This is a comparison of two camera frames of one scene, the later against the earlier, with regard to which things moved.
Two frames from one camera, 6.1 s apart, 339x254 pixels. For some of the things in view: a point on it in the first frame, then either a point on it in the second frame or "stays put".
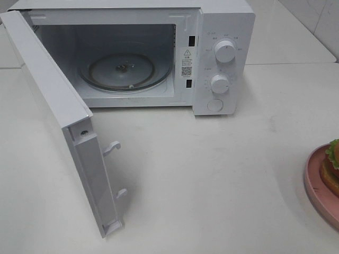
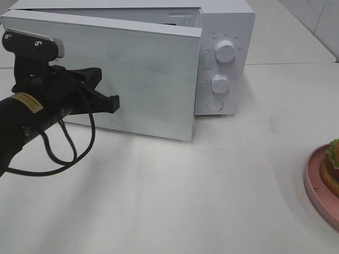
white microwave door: x=76 y=117 -> x=153 y=68
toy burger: x=329 y=168 stays put
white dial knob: x=220 y=83 stays put
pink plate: x=324 y=203 stays put
